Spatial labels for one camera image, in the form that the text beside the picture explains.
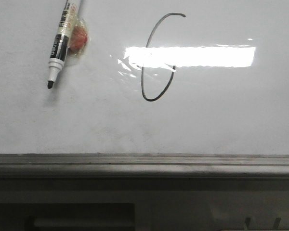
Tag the white whiteboard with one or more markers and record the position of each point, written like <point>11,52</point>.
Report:
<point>156,77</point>

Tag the grey whiteboard tray rail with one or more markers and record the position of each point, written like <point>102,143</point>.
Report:
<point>143,166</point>

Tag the white black whiteboard marker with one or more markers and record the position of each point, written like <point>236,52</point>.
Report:
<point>71,37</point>

